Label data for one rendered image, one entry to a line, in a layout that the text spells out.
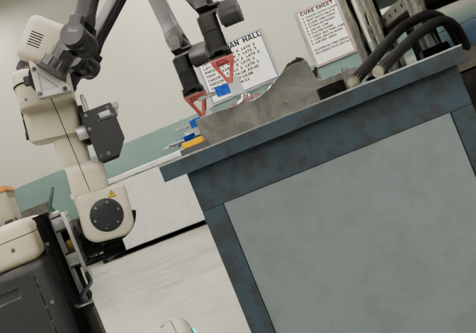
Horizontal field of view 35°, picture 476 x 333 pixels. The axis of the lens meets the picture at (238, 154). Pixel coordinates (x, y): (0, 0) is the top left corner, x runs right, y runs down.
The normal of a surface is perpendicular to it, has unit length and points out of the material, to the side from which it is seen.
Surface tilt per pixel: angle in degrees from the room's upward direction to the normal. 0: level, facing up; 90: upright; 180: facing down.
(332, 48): 90
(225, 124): 90
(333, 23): 90
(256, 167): 90
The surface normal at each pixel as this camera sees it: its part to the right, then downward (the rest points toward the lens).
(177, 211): -0.15, 0.07
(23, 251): 0.17, -0.05
